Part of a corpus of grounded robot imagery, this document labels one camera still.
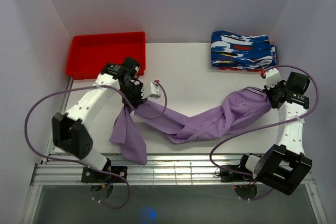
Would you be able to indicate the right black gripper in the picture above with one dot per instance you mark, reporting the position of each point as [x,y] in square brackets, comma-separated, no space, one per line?
[268,92]

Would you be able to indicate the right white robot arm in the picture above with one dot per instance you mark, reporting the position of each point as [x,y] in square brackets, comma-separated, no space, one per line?
[284,165]

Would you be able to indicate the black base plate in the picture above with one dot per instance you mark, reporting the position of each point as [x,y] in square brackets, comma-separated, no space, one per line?
[90,176]
[227,175]

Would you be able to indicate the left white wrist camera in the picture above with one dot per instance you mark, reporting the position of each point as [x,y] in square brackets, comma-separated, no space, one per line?
[151,90]

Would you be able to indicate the purple trousers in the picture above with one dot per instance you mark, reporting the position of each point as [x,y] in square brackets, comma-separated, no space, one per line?
[238,110]

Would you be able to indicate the blue patterned folded trousers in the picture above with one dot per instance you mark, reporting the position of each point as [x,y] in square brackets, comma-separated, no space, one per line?
[229,49]

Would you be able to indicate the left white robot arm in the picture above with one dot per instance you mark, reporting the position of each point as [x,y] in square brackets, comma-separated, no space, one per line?
[70,130]

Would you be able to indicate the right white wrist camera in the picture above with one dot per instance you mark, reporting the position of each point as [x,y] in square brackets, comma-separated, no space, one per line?
[271,77]

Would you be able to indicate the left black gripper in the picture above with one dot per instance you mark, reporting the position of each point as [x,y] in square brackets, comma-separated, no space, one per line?
[135,101]

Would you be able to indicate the red plastic tray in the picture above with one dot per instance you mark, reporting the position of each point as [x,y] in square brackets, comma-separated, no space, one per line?
[90,53]

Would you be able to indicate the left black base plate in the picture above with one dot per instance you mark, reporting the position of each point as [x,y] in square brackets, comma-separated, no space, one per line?
[90,176]

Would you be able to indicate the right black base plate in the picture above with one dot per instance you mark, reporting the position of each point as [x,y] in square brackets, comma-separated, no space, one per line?
[227,175]

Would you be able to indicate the red folded trousers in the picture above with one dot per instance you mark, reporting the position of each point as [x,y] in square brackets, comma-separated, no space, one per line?
[259,70]

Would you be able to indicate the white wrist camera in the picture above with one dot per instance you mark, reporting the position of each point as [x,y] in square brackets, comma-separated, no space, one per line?
[271,77]
[151,90]

